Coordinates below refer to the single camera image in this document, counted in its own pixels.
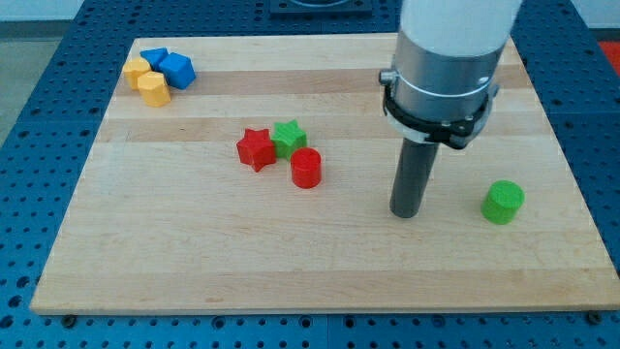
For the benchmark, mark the red cylinder block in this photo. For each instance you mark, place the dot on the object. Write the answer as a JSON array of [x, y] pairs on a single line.
[[306, 166]]

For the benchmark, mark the yellow hexagon block front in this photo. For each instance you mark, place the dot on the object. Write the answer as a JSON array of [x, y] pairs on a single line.
[[153, 89]]

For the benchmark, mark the wooden board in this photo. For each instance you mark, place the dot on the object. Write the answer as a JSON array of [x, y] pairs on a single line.
[[165, 219]]

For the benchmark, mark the yellow block rear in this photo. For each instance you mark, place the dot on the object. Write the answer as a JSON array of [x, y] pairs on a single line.
[[133, 69]]

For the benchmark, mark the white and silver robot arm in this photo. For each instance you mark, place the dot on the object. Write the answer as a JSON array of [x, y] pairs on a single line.
[[439, 88]]

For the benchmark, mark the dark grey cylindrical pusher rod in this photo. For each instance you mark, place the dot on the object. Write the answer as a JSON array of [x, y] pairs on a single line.
[[412, 173]]

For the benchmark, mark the blue block behind cube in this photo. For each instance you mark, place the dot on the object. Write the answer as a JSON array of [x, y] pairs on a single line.
[[154, 56]]

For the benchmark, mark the green cylinder block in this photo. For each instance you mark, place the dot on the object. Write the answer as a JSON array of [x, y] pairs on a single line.
[[502, 202]]

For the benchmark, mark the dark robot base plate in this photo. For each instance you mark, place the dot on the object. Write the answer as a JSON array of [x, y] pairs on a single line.
[[319, 7]]

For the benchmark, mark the green star block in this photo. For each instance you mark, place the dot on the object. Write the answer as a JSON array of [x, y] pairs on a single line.
[[288, 137]]

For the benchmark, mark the red star block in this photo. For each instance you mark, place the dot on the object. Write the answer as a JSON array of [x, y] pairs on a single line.
[[256, 149]]

